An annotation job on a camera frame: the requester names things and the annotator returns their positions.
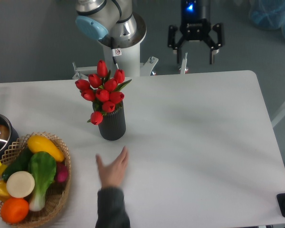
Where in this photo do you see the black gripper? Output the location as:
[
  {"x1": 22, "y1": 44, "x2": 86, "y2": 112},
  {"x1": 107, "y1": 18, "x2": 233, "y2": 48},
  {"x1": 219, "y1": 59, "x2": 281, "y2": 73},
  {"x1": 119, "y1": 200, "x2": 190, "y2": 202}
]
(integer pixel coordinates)
[{"x1": 167, "y1": 0, "x2": 225, "y2": 64}]

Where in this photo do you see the red tulip bouquet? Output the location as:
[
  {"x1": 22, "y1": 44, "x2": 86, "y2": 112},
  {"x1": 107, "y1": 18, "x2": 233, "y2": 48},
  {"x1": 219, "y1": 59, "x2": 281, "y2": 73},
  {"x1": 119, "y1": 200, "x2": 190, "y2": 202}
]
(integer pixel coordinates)
[{"x1": 75, "y1": 60, "x2": 131, "y2": 125}]

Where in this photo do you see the grey sleeved forearm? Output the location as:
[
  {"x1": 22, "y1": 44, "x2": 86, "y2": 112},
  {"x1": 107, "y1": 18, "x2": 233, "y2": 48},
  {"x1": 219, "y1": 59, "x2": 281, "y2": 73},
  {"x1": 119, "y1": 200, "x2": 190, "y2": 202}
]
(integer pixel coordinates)
[{"x1": 95, "y1": 187, "x2": 131, "y2": 228}]

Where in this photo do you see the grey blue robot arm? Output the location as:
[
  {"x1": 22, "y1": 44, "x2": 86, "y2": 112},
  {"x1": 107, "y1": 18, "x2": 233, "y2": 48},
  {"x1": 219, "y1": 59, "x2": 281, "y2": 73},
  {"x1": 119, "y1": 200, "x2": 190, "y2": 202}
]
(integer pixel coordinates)
[{"x1": 76, "y1": 0, "x2": 224, "y2": 64}]

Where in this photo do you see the black ribbed vase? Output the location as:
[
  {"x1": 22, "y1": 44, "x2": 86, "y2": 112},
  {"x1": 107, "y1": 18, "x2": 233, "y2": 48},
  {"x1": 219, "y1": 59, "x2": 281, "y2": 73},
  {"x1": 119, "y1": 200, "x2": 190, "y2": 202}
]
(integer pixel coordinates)
[{"x1": 90, "y1": 102, "x2": 126, "y2": 141}]

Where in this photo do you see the person's bare hand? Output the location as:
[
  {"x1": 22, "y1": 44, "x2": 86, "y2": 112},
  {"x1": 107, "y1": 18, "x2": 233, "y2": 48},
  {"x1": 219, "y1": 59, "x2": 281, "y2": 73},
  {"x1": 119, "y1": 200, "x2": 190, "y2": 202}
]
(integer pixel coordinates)
[{"x1": 95, "y1": 146, "x2": 129, "y2": 189}]

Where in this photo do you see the blue plastic bag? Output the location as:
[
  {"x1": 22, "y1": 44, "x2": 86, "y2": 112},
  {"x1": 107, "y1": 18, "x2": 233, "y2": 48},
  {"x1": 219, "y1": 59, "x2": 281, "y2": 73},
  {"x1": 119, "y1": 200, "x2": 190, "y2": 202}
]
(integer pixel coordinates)
[{"x1": 248, "y1": 0, "x2": 285, "y2": 39}]

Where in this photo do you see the yellow squash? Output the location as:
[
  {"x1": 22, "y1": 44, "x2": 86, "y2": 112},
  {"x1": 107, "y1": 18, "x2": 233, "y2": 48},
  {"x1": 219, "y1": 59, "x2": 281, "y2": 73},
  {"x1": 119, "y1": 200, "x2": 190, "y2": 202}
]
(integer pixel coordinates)
[{"x1": 27, "y1": 135, "x2": 65, "y2": 162}]

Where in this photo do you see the purple red radish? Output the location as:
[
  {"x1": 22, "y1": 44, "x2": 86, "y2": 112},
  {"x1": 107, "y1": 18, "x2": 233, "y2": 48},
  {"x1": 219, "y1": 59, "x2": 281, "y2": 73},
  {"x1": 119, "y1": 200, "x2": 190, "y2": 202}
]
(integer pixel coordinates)
[{"x1": 54, "y1": 162, "x2": 68, "y2": 183}]

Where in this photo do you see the green bok choy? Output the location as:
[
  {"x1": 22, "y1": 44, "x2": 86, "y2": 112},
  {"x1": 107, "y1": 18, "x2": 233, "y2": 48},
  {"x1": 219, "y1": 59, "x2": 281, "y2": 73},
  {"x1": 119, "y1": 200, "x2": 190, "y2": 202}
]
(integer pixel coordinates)
[{"x1": 28, "y1": 152, "x2": 57, "y2": 212}]

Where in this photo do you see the dark green cucumber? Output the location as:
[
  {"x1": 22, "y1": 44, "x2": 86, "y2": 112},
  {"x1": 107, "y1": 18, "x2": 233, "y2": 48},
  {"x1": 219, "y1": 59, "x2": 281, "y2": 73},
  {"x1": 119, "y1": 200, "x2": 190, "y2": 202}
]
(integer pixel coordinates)
[{"x1": 1, "y1": 147, "x2": 33, "y2": 182}]

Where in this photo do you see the woven wicker basket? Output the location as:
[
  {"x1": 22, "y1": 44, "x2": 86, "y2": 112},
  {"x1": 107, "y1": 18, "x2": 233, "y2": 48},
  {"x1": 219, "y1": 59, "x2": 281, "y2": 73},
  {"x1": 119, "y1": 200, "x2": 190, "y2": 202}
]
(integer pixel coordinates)
[{"x1": 0, "y1": 132, "x2": 71, "y2": 228}]

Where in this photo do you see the white round radish slice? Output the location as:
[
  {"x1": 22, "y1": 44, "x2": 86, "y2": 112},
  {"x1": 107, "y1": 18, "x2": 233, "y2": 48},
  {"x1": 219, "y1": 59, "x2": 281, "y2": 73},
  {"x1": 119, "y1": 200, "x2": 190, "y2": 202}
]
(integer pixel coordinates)
[{"x1": 6, "y1": 171, "x2": 35, "y2": 198}]

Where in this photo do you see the yellow bell pepper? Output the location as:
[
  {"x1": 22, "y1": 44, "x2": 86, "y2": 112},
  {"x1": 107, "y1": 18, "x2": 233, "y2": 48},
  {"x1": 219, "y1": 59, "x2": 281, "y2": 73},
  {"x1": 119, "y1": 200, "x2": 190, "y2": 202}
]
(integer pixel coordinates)
[{"x1": 0, "y1": 180, "x2": 11, "y2": 202}]

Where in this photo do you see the orange fruit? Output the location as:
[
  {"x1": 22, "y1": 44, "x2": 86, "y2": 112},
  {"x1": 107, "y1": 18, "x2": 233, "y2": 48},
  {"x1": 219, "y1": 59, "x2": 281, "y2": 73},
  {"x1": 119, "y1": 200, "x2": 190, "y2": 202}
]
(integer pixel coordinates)
[{"x1": 0, "y1": 198, "x2": 29, "y2": 224}]

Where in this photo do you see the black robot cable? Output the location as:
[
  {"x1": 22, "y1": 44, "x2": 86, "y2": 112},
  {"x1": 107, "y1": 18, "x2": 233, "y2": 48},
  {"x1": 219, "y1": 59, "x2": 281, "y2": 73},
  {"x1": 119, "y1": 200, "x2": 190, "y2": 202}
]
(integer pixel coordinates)
[{"x1": 110, "y1": 38, "x2": 122, "y2": 72}]

